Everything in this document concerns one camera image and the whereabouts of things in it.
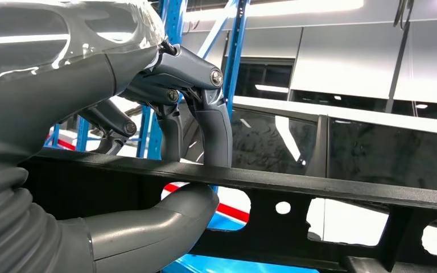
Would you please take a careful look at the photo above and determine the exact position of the blue metal shelf rack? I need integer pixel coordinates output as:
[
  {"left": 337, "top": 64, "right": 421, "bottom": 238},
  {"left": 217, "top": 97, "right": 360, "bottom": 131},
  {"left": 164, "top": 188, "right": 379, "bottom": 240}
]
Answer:
[{"left": 45, "top": 0, "right": 319, "bottom": 273}]

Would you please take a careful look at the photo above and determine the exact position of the white car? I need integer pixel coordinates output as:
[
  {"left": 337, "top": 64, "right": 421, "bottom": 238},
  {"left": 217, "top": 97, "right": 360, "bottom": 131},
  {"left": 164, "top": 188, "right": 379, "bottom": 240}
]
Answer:
[{"left": 120, "top": 96, "right": 437, "bottom": 260}]

